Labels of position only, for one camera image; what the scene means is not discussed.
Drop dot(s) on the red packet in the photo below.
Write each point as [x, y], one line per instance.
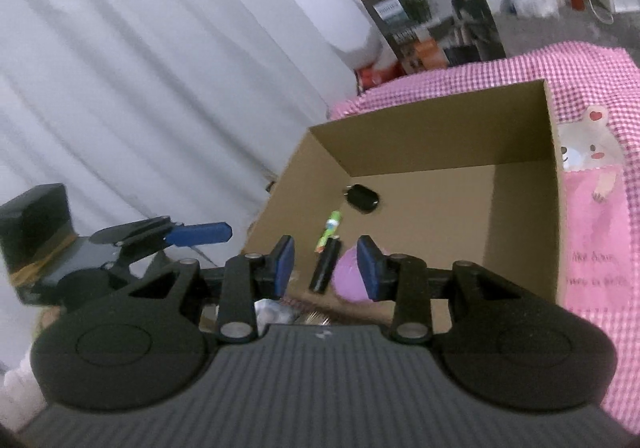
[375, 77]

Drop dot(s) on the black lipstick tube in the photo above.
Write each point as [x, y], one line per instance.
[325, 265]

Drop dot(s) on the brown cardboard box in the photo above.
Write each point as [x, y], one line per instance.
[450, 138]

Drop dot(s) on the purple plastic lid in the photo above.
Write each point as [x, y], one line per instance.
[347, 278]

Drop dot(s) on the small black oval case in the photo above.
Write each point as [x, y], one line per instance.
[362, 198]

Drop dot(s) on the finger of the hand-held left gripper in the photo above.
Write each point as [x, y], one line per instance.
[200, 233]

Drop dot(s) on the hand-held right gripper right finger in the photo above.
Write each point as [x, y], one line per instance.
[369, 273]

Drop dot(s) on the white curtain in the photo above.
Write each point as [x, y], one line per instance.
[150, 78]

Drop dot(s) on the green lip balm tube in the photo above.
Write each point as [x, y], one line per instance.
[330, 228]

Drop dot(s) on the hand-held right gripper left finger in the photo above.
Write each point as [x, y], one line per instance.
[284, 268]

